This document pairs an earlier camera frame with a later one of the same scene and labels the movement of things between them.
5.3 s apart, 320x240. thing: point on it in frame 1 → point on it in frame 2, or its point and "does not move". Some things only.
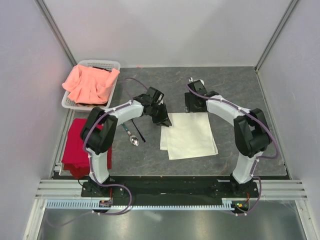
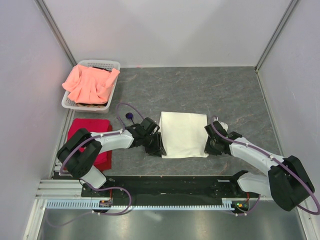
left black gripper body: (154, 111) → (152, 143)
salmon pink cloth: (89, 85) does not move
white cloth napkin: (190, 135) does not move
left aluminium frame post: (41, 5) does not move
